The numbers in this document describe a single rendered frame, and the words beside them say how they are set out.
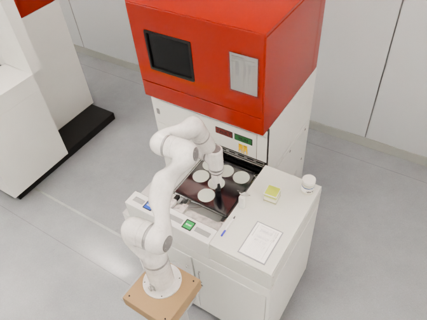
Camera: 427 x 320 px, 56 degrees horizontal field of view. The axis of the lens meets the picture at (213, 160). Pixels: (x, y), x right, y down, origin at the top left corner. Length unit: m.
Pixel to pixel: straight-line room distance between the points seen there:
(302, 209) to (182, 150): 0.81
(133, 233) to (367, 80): 2.49
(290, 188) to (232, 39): 0.87
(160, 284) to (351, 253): 1.70
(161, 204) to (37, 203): 2.28
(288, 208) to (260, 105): 0.56
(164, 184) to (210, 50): 0.72
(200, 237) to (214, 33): 0.99
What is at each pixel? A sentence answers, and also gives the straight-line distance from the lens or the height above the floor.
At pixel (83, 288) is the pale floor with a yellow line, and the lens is 3.23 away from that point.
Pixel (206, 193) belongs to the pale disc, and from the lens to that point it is 2.34.
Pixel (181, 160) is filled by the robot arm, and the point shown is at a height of 1.52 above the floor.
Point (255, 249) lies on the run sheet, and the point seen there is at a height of 0.97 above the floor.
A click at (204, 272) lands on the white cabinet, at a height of 0.63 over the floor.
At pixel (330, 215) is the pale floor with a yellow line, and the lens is 3.42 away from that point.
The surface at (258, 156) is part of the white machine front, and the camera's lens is 2.38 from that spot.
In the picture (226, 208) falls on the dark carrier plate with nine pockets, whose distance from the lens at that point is 2.26.
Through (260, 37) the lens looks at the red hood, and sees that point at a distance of 1.85.
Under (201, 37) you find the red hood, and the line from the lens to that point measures 2.03.
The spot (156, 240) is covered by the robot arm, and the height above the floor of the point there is 1.31.
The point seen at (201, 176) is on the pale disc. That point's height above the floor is 0.90.
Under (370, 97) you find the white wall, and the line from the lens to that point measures 3.71.
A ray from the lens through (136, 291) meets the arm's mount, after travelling 2.07.
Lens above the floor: 2.70
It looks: 46 degrees down
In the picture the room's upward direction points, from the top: 5 degrees counter-clockwise
